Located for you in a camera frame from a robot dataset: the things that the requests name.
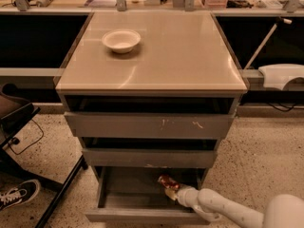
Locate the white bowl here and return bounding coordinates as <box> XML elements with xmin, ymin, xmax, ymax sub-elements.
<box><xmin>102</xmin><ymin>29</ymin><xmax>141</xmax><ymax>54</ymax></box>

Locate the grey drawer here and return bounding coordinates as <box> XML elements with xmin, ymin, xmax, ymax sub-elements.
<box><xmin>83</xmin><ymin>138</ymin><xmax>218</xmax><ymax>168</ymax></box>
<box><xmin>65</xmin><ymin>96</ymin><xmax>235</xmax><ymax>139</ymax></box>
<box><xmin>85</xmin><ymin>166</ymin><xmax>207</xmax><ymax>225</ymax></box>

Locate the grey middle drawer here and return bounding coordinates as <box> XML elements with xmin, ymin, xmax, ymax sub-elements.
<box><xmin>83</xmin><ymin>138</ymin><xmax>218</xmax><ymax>168</ymax></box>

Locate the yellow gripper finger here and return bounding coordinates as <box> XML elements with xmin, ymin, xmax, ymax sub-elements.
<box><xmin>164</xmin><ymin>188</ymin><xmax>178</xmax><ymax>200</ymax></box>

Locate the grey top drawer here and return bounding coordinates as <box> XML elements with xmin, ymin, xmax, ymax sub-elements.
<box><xmin>65</xmin><ymin>96</ymin><xmax>235</xmax><ymax>139</ymax></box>

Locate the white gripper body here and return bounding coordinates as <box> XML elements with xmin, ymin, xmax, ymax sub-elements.
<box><xmin>177</xmin><ymin>185</ymin><xmax>199</xmax><ymax>208</ymax></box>

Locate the black floor cable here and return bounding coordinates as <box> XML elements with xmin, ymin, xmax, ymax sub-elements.
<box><xmin>7</xmin><ymin>118</ymin><xmax>45</xmax><ymax>156</ymax></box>

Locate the grey drawer cabinet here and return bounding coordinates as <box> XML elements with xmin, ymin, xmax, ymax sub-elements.
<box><xmin>52</xmin><ymin>10</ymin><xmax>250</xmax><ymax>176</ymax></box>

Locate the red coke can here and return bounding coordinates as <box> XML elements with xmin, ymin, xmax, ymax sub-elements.
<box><xmin>158</xmin><ymin>174</ymin><xmax>181</xmax><ymax>191</ymax></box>

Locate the black chair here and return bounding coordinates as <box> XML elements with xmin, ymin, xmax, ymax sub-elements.
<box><xmin>0</xmin><ymin>83</ymin><xmax>89</xmax><ymax>228</ymax></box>

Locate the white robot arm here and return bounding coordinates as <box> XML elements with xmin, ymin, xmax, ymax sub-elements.
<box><xmin>165</xmin><ymin>185</ymin><xmax>304</xmax><ymax>228</ymax></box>

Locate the black and white sneaker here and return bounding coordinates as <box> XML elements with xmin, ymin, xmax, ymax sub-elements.
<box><xmin>0</xmin><ymin>180</ymin><xmax>41</xmax><ymax>211</ymax></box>

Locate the grey bottom drawer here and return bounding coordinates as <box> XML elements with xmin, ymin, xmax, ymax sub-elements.
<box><xmin>85</xmin><ymin>166</ymin><xmax>207</xmax><ymax>225</ymax></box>

